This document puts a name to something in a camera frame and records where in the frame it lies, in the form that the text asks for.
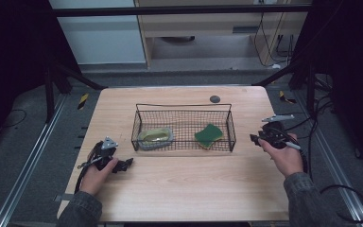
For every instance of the person's left hand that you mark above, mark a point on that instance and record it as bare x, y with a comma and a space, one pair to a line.
96, 179

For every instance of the person's right hand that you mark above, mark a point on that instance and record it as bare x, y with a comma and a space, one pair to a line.
285, 159

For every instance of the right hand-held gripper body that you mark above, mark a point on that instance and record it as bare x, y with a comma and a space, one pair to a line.
275, 134

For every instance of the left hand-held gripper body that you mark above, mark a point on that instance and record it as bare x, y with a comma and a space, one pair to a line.
105, 153

